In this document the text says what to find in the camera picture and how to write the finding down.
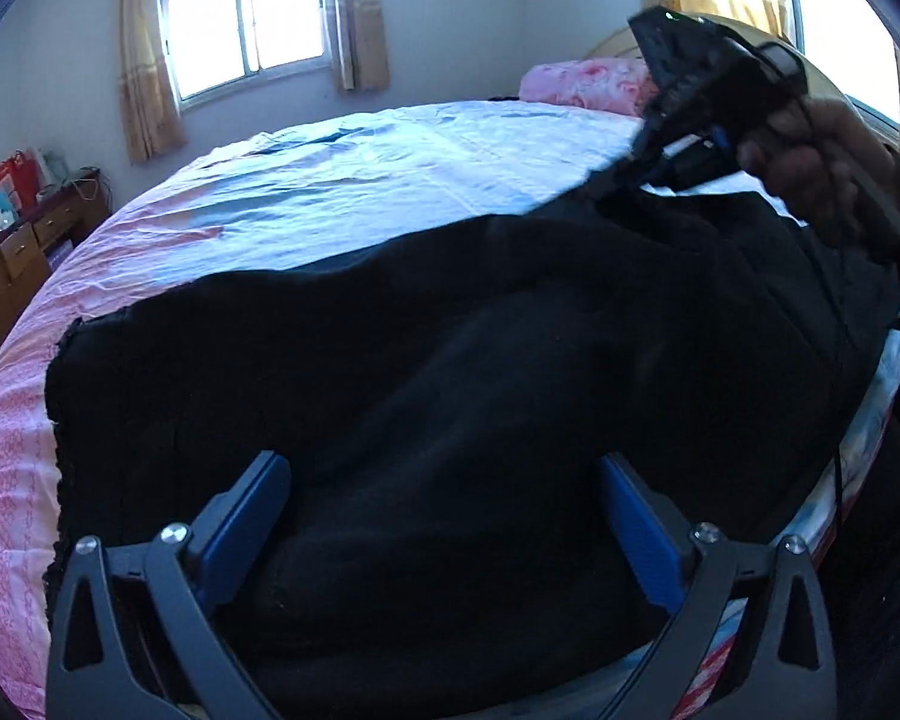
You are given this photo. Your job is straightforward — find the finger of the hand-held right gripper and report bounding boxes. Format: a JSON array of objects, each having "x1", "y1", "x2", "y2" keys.
[
  {"x1": 649, "y1": 131, "x2": 742, "y2": 190},
  {"x1": 591, "y1": 127, "x2": 680, "y2": 200}
]

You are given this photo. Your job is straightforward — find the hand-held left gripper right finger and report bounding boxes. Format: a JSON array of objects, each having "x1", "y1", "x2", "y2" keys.
[{"x1": 598, "y1": 452, "x2": 841, "y2": 720}]

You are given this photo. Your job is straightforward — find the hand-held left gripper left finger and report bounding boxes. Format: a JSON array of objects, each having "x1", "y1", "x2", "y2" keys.
[{"x1": 45, "y1": 450, "x2": 293, "y2": 720}]

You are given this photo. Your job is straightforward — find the black pants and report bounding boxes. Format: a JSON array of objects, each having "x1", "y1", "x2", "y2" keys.
[{"x1": 43, "y1": 187, "x2": 900, "y2": 720}]

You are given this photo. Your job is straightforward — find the person's right hand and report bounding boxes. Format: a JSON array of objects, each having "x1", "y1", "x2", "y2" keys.
[{"x1": 739, "y1": 96, "x2": 900, "y2": 248}]

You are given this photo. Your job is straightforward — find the pink floral folded quilt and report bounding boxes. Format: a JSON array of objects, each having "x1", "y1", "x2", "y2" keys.
[{"x1": 520, "y1": 56, "x2": 665, "y2": 119}]

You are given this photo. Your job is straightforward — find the wooden curved headboard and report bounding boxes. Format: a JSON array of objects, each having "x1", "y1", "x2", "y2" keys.
[{"x1": 583, "y1": 13, "x2": 848, "y2": 102}]

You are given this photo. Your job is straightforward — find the large bright window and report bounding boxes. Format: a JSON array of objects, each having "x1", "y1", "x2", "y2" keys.
[{"x1": 780, "y1": 0, "x2": 900, "y2": 128}]

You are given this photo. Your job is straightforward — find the person's dark clothing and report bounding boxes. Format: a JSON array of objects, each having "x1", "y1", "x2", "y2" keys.
[{"x1": 810, "y1": 330, "x2": 900, "y2": 720}]

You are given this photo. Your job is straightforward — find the blue and pink bedsheet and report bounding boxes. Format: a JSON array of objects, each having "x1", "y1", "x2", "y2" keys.
[{"x1": 0, "y1": 99, "x2": 900, "y2": 720}]

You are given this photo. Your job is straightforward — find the beige patterned curtain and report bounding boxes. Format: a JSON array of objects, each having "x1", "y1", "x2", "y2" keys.
[
  {"x1": 118, "y1": 0, "x2": 188, "y2": 162},
  {"x1": 319, "y1": 0, "x2": 391, "y2": 93}
]

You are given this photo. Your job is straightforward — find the brown wooden desk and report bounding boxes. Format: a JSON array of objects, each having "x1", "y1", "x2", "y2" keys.
[{"x1": 0, "y1": 178, "x2": 112, "y2": 370}]

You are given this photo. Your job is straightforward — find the white bag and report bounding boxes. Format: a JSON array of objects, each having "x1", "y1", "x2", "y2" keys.
[{"x1": 37, "y1": 148, "x2": 72, "y2": 192}]

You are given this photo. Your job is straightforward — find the red bag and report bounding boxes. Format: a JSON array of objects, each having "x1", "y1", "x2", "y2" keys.
[{"x1": 0, "y1": 151, "x2": 40, "y2": 215}]

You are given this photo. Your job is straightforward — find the sliding window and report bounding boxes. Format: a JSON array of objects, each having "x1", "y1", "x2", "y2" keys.
[{"x1": 156, "y1": 0, "x2": 346, "y2": 102}]

